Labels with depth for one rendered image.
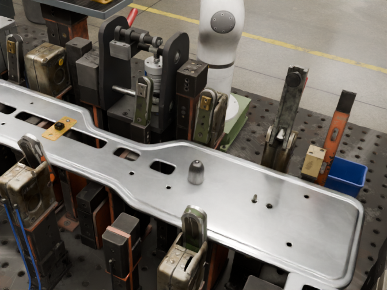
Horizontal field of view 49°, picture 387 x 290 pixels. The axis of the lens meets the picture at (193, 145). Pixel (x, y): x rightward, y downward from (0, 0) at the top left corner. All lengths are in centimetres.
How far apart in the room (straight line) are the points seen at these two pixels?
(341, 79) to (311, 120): 181
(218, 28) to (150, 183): 49
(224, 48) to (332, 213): 60
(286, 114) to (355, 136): 75
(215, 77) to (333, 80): 213
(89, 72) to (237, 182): 46
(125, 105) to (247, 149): 48
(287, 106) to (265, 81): 230
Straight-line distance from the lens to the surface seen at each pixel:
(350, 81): 341
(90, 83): 111
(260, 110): 162
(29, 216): 89
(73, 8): 119
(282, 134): 90
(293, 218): 84
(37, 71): 115
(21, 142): 85
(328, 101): 311
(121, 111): 111
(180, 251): 70
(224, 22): 115
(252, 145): 145
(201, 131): 97
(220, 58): 128
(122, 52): 100
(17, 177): 85
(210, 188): 86
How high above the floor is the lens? 161
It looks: 40 degrees down
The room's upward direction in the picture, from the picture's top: 4 degrees clockwise
